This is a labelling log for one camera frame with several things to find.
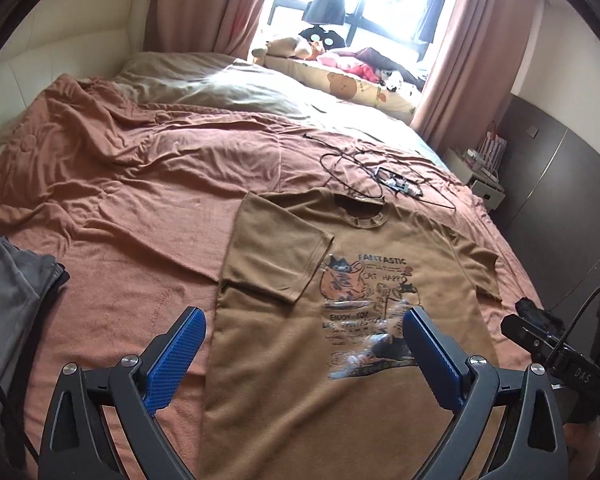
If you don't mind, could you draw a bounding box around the red cloth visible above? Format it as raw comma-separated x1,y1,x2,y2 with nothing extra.
320,47,396,83

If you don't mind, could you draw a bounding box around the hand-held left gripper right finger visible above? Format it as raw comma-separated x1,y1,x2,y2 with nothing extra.
402,305,571,480

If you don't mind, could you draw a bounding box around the white nightstand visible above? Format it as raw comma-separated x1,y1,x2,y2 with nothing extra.
442,147,506,211

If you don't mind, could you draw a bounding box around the small black frame device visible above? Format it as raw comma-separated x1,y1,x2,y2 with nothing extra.
375,166,423,197

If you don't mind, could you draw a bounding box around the orange-brown blanket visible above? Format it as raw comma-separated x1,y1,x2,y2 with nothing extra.
0,72,546,480

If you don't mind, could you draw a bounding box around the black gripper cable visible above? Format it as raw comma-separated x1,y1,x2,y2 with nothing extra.
555,277,600,361
0,345,38,480

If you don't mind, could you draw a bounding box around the black round plush toy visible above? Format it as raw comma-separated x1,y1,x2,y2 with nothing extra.
300,25,348,53

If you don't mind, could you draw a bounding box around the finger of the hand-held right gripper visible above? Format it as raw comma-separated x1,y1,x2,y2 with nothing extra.
500,312,563,361

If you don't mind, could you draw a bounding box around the grey folded shirt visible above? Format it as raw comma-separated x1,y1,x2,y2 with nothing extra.
0,227,71,461

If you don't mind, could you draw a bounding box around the brown plush toy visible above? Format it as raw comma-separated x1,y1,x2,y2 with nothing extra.
250,34,326,63

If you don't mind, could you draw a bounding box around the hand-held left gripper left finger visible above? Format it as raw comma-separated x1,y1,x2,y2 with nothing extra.
38,306,208,480

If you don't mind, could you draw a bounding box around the beige duvet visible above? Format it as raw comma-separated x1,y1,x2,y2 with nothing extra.
115,51,451,171

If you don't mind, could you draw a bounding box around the brown printed t-shirt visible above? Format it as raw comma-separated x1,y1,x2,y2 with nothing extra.
197,187,503,480

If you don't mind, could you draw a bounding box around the bear print pillow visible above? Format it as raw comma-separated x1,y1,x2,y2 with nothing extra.
265,55,423,126

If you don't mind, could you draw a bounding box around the thin black cable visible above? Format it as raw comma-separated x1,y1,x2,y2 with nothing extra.
302,132,461,211

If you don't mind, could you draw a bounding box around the black and white plush toy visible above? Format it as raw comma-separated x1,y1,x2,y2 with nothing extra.
380,70,421,93

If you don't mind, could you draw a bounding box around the dark wardrobe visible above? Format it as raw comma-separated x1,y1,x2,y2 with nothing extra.
495,92,600,311

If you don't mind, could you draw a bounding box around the cream padded headboard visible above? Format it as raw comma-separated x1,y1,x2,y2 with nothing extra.
0,0,146,181

